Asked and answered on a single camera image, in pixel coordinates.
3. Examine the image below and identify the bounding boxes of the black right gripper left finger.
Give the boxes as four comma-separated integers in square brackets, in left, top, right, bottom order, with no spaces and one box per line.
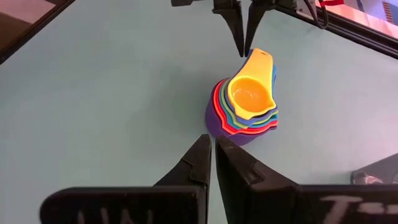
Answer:
[39,134,212,224]

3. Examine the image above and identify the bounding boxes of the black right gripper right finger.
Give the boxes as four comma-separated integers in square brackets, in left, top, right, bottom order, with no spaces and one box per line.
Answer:
[215,135,398,224]

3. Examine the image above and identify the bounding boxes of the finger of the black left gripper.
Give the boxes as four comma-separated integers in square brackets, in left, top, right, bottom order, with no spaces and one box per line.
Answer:
[213,0,245,58]
[244,0,274,56]

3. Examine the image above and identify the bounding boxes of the purple measuring cup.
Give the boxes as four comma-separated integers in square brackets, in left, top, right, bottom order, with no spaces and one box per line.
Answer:
[204,83,279,146]

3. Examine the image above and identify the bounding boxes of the teal measuring cup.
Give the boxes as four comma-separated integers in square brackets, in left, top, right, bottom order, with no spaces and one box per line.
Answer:
[218,80,279,130]

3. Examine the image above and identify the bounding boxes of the orange measuring cup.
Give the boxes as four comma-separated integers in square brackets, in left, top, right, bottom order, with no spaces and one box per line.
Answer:
[212,78,280,136]

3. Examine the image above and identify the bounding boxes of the green measuring cup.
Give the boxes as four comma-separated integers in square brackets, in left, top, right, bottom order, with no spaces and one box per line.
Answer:
[220,79,279,129]

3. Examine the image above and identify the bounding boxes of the yellow measuring cup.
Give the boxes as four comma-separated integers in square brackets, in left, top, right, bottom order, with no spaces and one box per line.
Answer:
[227,47,277,121]

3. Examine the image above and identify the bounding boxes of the green table mat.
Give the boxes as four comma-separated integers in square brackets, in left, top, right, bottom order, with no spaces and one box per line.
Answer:
[0,0,398,224]

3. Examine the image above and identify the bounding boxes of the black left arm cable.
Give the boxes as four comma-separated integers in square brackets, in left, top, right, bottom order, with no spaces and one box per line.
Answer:
[302,0,330,30]

